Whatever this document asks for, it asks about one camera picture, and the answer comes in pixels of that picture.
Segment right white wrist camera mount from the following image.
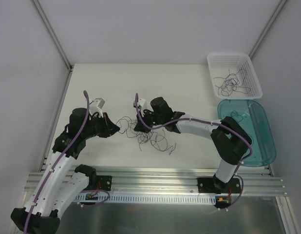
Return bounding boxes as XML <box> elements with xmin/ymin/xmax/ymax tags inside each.
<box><xmin>133</xmin><ymin>98</ymin><xmax>147</xmax><ymax>111</ymax></box>

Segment aluminium mounting rail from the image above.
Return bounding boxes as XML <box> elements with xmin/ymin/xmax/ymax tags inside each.
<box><xmin>24</xmin><ymin>156</ymin><xmax>286</xmax><ymax>197</ymax></box>

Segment dark cables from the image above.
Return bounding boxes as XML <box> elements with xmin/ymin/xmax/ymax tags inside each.
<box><xmin>230</xmin><ymin>111</ymin><xmax>253</xmax><ymax>139</ymax></box>

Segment white perforated plastic basket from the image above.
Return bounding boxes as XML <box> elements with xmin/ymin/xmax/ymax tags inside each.
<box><xmin>207</xmin><ymin>53</ymin><xmax>263</xmax><ymax>100</ymax></box>

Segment aluminium frame post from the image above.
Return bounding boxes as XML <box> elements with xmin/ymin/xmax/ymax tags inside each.
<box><xmin>30</xmin><ymin>0</ymin><xmax>73</xmax><ymax>71</ymax></box>
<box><xmin>248</xmin><ymin>0</ymin><xmax>289</xmax><ymax>59</ymax></box>

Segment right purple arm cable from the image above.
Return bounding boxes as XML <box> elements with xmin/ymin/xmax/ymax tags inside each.
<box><xmin>133</xmin><ymin>93</ymin><xmax>253</xmax><ymax>213</ymax></box>

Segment white slotted cable duct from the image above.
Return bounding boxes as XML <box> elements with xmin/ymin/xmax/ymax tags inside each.
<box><xmin>73</xmin><ymin>193</ymin><xmax>216</xmax><ymax>205</ymax></box>

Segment teal transparent plastic tray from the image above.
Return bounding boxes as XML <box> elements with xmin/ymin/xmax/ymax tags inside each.
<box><xmin>217</xmin><ymin>99</ymin><xmax>277</xmax><ymax>167</ymax></box>

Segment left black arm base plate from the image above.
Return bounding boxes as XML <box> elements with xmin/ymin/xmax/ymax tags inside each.
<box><xmin>85</xmin><ymin>175</ymin><xmax>113</xmax><ymax>191</ymax></box>

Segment left aluminium frame post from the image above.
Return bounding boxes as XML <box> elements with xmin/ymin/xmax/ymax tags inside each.
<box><xmin>30</xmin><ymin>0</ymin><xmax>73</xmax><ymax>71</ymax></box>

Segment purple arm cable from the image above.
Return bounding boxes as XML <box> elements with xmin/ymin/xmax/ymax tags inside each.
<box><xmin>23</xmin><ymin>90</ymin><xmax>110</xmax><ymax>234</ymax></box>
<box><xmin>133</xmin><ymin>93</ymin><xmax>253</xmax><ymax>213</ymax></box>

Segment right aluminium frame post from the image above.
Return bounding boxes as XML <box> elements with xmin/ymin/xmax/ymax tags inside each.
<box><xmin>248</xmin><ymin>0</ymin><xmax>289</xmax><ymax>59</ymax></box>

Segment bundle of thin cables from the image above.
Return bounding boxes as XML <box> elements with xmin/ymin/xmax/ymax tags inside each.
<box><xmin>115</xmin><ymin>116</ymin><xmax>177</xmax><ymax>156</ymax></box>

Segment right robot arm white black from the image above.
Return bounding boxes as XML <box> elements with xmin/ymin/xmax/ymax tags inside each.
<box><xmin>133</xmin><ymin>96</ymin><xmax>252</xmax><ymax>194</ymax></box>

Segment thin dark cable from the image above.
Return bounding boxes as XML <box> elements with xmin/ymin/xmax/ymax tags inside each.
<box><xmin>213</xmin><ymin>69</ymin><xmax>252</xmax><ymax>95</ymax></box>
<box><xmin>215</xmin><ymin>78</ymin><xmax>241</xmax><ymax>98</ymax></box>
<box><xmin>220</xmin><ymin>74</ymin><xmax>241</xmax><ymax>97</ymax></box>

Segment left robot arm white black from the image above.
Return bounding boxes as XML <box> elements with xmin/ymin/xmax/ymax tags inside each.
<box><xmin>11</xmin><ymin>108</ymin><xmax>120</xmax><ymax>234</ymax></box>

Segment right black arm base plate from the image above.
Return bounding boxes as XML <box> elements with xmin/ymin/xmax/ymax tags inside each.
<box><xmin>197</xmin><ymin>176</ymin><xmax>241</xmax><ymax>194</ymax></box>

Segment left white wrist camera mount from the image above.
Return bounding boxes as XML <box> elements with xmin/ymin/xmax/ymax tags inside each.
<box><xmin>90</xmin><ymin>98</ymin><xmax>105</xmax><ymax>117</ymax></box>

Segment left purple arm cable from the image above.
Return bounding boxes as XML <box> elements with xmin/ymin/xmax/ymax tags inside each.
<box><xmin>23</xmin><ymin>90</ymin><xmax>110</xmax><ymax>234</ymax></box>

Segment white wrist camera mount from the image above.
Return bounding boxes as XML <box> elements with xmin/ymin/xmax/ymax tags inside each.
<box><xmin>90</xmin><ymin>98</ymin><xmax>105</xmax><ymax>117</ymax></box>
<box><xmin>133</xmin><ymin>98</ymin><xmax>147</xmax><ymax>111</ymax></box>

